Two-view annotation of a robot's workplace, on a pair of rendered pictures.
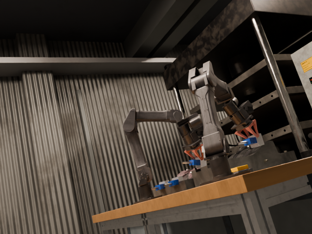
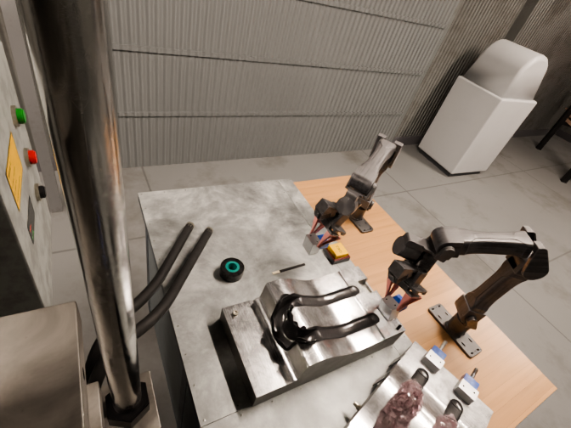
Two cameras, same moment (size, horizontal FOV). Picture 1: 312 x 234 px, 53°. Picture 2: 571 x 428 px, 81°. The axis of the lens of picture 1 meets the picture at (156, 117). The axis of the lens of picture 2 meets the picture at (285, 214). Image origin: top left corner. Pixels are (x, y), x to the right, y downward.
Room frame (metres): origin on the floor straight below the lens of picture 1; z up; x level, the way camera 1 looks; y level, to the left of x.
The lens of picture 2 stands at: (2.25, -0.66, 1.71)
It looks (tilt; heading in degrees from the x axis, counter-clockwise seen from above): 39 degrees down; 171
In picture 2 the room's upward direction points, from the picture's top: 18 degrees clockwise
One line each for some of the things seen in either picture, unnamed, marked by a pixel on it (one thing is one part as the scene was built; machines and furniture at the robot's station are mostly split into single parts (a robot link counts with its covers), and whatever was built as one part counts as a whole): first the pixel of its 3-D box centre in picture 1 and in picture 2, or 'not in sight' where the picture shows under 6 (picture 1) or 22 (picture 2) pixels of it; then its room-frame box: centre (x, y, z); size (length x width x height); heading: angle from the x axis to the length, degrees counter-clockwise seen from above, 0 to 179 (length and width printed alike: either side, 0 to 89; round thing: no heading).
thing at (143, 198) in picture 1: (145, 192); (459, 323); (1.58, 0.15, 0.84); 0.20 x 0.07 x 0.08; 31
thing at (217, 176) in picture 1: (220, 168); (358, 211); (1.06, -0.17, 0.84); 0.20 x 0.07 x 0.08; 31
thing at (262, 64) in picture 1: (254, 87); not in sight; (2.67, -0.91, 1.52); 1.10 x 0.70 x 0.05; 30
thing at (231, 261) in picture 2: (309, 153); (231, 269); (1.52, -0.66, 0.82); 0.08 x 0.08 x 0.04
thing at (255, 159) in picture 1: (243, 162); (316, 320); (1.69, -0.39, 0.87); 0.50 x 0.26 x 0.14; 120
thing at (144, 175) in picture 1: (144, 179); (468, 313); (1.58, 0.14, 0.90); 0.09 x 0.06 x 0.06; 177
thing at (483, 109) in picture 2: not in sight; (483, 111); (-1.50, 1.71, 0.70); 0.70 x 0.63 x 1.39; 121
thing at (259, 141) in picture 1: (248, 141); (323, 241); (1.41, -0.38, 0.94); 0.13 x 0.05 x 0.05; 120
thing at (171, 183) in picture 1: (172, 183); (437, 353); (1.72, 0.01, 0.86); 0.13 x 0.05 x 0.05; 137
